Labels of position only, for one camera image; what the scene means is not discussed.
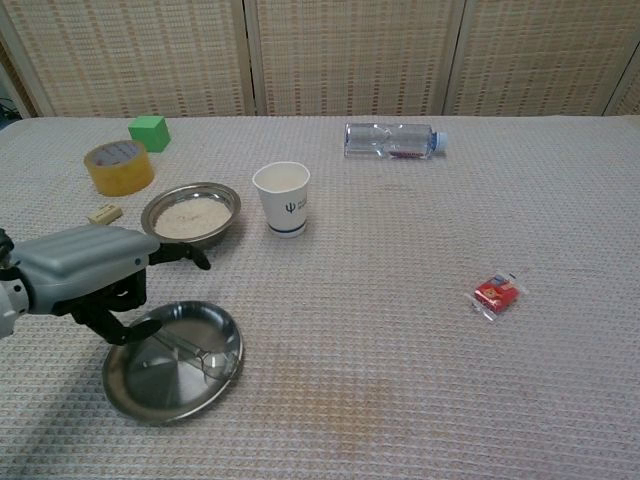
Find white paper cup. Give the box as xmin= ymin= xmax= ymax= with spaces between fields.
xmin=251 ymin=161 xmax=311 ymax=239

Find steel plate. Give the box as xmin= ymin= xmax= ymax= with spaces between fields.
xmin=101 ymin=300 xmax=245 ymax=427

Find metal spoon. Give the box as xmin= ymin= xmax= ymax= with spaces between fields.
xmin=149 ymin=332 xmax=237 ymax=381

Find beige woven table cloth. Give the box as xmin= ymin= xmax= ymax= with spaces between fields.
xmin=0 ymin=115 xmax=640 ymax=480

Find green cube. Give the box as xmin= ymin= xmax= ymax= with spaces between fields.
xmin=127 ymin=115 xmax=171 ymax=154

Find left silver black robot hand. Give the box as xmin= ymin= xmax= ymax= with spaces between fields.
xmin=7 ymin=224 xmax=212 ymax=346

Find clear plastic water bottle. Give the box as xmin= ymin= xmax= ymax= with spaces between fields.
xmin=343 ymin=122 xmax=449 ymax=161

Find yellow tape roll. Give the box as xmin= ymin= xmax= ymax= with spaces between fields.
xmin=82 ymin=140 xmax=157 ymax=197

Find beige eraser block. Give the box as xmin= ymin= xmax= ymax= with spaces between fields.
xmin=87 ymin=202 xmax=124 ymax=226

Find red snack packet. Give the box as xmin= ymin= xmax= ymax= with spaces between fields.
xmin=464 ymin=269 xmax=529 ymax=325

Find steel bowl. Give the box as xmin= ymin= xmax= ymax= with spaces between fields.
xmin=140 ymin=181 xmax=242 ymax=251

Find woven bamboo screen panel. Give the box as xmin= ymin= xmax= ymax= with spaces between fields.
xmin=0 ymin=0 xmax=254 ymax=119
xmin=244 ymin=0 xmax=464 ymax=119
xmin=602 ymin=49 xmax=640 ymax=117
xmin=442 ymin=0 xmax=640 ymax=117

